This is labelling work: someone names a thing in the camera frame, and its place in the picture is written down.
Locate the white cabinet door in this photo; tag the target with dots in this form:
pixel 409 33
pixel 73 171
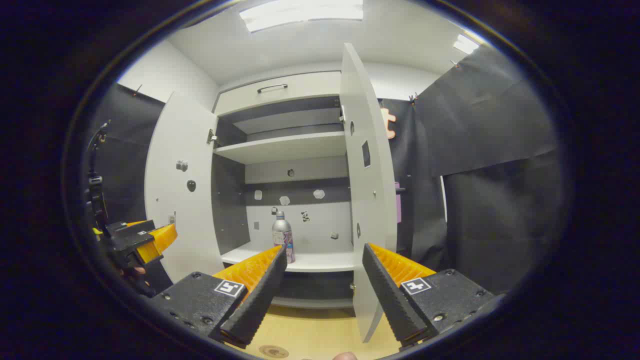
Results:
pixel 175 210
pixel 372 200

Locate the small ceiling light panel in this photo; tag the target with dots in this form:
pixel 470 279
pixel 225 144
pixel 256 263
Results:
pixel 466 45

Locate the round beige coaster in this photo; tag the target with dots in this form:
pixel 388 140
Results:
pixel 273 351

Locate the white cabinet with grey interior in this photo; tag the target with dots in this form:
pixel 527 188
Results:
pixel 280 145

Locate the silver bottle with purple label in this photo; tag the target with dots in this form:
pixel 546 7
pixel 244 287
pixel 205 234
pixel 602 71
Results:
pixel 281 232

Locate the large ceiling light panel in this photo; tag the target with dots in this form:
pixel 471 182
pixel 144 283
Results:
pixel 300 14

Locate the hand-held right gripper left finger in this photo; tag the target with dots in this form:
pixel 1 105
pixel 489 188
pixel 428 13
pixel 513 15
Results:
pixel 260 295

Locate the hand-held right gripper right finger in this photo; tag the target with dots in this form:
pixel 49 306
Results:
pixel 387 295

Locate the metal cabinet door hinge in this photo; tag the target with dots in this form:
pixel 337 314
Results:
pixel 212 136

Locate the black backdrop cloth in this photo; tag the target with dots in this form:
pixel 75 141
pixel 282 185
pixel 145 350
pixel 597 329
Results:
pixel 125 150
pixel 490 150

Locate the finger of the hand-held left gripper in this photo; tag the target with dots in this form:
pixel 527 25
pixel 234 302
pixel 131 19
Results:
pixel 157 242
pixel 127 234

